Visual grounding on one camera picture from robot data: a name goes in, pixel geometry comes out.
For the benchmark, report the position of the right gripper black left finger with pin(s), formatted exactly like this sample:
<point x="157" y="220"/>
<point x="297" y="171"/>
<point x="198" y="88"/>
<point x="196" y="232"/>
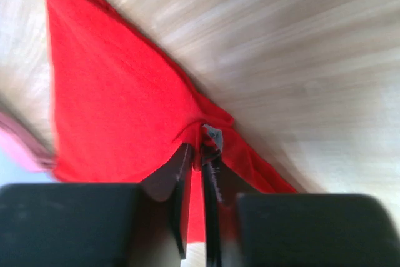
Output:
<point x="99" y="224"/>

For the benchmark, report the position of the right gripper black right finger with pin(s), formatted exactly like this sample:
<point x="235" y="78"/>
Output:
<point x="245" y="227"/>

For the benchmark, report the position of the red t shirt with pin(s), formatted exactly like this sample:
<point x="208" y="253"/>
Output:
<point x="122" y="108"/>

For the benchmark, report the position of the pink folded t shirt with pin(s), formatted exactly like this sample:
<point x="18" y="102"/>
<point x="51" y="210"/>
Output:
<point x="23" y="146"/>

